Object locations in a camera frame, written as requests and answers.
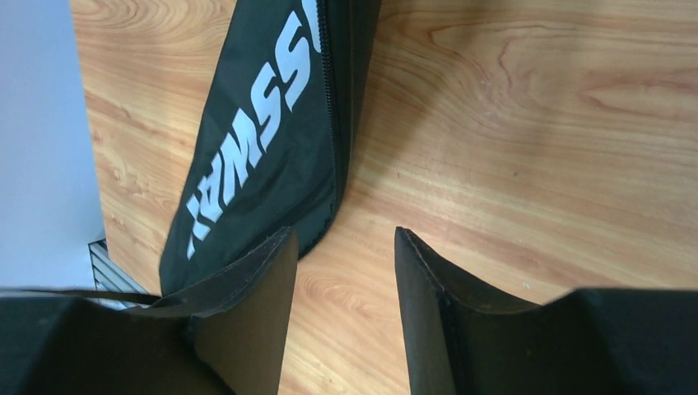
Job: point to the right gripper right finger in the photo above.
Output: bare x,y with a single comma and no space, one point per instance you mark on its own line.
465,336

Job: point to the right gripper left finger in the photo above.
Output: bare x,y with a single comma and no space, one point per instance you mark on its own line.
225,334

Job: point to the black Crossway racket bag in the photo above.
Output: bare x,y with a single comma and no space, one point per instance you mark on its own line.
276,134

